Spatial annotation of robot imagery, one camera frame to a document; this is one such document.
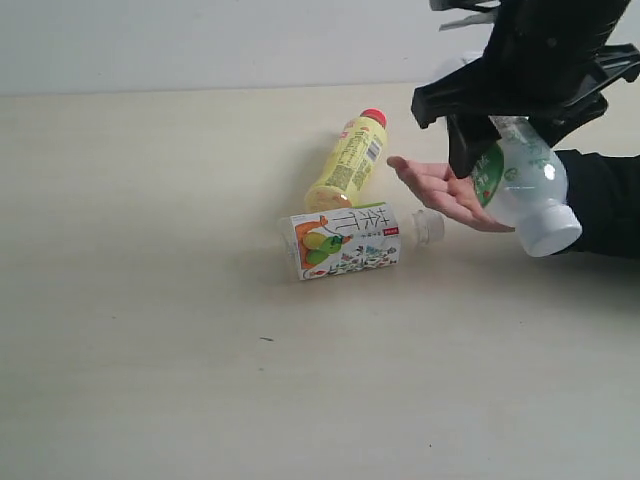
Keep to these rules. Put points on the clear tea bottle fruit label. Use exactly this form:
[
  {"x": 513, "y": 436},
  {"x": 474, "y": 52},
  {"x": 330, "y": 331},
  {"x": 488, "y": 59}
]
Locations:
[{"x": 350, "y": 240}]

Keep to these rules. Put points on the open human hand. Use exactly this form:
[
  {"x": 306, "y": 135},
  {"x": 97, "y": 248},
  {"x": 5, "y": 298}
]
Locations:
[{"x": 436, "y": 187}]

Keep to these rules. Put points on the yellow bottle with red cap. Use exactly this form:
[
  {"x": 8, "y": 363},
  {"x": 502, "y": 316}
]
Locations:
[{"x": 350, "y": 163}]

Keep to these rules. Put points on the clear bottle green label white cap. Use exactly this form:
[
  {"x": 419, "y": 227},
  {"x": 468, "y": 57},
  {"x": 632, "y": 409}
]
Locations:
[{"x": 521, "y": 183}]

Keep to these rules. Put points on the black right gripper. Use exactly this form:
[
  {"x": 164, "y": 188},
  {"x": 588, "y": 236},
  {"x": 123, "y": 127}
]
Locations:
[{"x": 545, "y": 62}]

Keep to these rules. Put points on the black sleeved forearm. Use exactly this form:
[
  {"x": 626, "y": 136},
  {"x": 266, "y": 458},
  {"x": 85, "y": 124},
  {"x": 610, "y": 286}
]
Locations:
[{"x": 603, "y": 192}]

